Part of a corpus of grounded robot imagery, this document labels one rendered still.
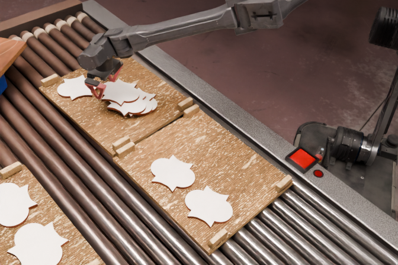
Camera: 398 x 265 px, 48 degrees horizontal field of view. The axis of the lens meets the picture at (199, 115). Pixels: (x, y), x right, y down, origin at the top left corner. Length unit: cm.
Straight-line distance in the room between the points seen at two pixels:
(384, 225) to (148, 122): 76
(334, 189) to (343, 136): 94
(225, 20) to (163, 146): 43
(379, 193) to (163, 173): 135
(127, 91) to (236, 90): 165
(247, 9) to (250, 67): 209
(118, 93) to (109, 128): 13
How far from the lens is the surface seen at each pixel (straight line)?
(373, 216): 138
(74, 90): 157
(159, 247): 119
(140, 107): 145
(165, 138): 139
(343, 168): 238
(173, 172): 129
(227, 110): 154
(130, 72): 164
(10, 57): 160
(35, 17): 196
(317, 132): 254
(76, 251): 118
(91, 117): 147
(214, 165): 133
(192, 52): 335
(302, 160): 142
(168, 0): 398
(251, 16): 121
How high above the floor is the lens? 195
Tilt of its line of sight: 44 degrees down
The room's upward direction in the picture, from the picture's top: 6 degrees clockwise
